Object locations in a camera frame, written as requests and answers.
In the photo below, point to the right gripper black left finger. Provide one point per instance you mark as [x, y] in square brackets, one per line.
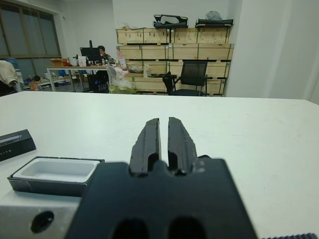
[145, 149]

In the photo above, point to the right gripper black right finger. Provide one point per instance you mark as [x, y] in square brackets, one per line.
[178, 149]

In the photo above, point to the black box lid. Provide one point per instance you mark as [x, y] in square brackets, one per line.
[15, 145]

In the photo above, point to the black box with white tray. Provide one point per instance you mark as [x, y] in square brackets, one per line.
[49, 184]

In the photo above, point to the small cardboard box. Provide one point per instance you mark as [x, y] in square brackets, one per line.
[58, 62]

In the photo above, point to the wooden shipping crate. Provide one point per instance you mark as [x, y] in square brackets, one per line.
[214, 51]
[129, 36]
[219, 68]
[129, 52]
[149, 85]
[211, 36]

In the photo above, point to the yellow-green plastic bag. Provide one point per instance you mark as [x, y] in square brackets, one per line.
[122, 87]

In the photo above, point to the black mesh office chair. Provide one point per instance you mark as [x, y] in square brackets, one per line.
[193, 72]

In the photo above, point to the black computer tower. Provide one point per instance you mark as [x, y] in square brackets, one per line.
[96, 83]

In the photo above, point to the pink carton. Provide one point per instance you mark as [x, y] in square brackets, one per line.
[122, 59]

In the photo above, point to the seated person at desk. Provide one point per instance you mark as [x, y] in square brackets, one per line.
[103, 53]

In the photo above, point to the white office desk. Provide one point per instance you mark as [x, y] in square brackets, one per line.
[74, 67]

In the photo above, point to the black computer monitor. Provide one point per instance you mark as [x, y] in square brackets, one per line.
[89, 53]

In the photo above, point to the black tray case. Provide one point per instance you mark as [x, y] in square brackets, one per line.
[169, 23]
[214, 23]

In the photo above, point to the grey plastic bag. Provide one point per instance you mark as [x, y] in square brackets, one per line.
[213, 15]

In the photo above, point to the person in cream top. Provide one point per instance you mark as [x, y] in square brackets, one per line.
[7, 72]

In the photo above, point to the blue water jug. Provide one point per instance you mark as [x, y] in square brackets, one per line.
[11, 63]

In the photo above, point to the dark framed window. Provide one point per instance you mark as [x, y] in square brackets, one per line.
[30, 32]

